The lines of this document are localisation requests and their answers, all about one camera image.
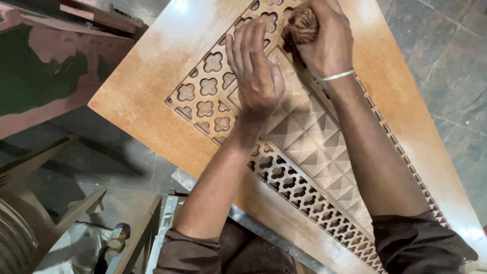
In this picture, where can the dark brown shirt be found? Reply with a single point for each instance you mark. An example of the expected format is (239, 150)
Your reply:
(414, 247)

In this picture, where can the brown fibre polishing wad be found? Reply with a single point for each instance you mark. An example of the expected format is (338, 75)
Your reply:
(301, 27)

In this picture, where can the wooden trestle stand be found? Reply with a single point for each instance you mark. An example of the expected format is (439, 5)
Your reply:
(26, 198)

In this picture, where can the person's right hand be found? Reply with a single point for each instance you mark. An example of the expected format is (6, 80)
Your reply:
(331, 45)

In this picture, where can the person's left hand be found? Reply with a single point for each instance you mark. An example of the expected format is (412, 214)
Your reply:
(257, 83)

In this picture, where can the crumpled plastic sheet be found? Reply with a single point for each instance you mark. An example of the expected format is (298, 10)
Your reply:
(72, 247)

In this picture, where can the stacked wooden frame pieces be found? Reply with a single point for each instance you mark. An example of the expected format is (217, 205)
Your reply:
(87, 15)

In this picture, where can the pink and green stained board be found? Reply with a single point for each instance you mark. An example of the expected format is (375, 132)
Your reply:
(42, 76)

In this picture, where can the carved wooden door panel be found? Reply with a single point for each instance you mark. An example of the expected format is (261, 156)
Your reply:
(152, 99)

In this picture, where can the person's right fingers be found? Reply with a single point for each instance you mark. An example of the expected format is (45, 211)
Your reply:
(323, 7)

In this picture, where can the small polish bottle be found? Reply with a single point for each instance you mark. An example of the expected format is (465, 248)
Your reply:
(118, 239)

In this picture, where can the silver wrist bangle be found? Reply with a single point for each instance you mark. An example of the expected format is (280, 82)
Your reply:
(336, 76)

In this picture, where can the wooden stool frame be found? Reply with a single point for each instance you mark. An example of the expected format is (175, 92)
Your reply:
(142, 232)

